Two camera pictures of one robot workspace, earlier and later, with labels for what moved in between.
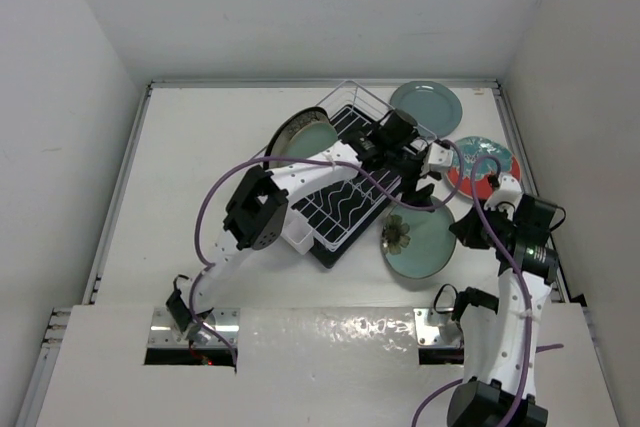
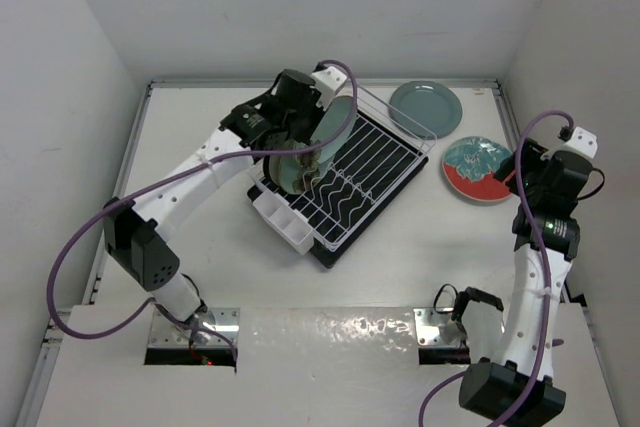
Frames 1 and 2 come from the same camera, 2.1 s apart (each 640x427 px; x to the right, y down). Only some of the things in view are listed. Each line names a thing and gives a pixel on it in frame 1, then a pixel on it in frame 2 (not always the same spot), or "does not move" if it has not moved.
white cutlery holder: (297, 231) does not move
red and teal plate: (477, 165) does not move
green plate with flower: (418, 243) → (334, 120)
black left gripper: (413, 196) → (316, 115)
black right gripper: (466, 230) → (531, 152)
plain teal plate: (436, 108) does not move
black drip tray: (338, 215) does not move
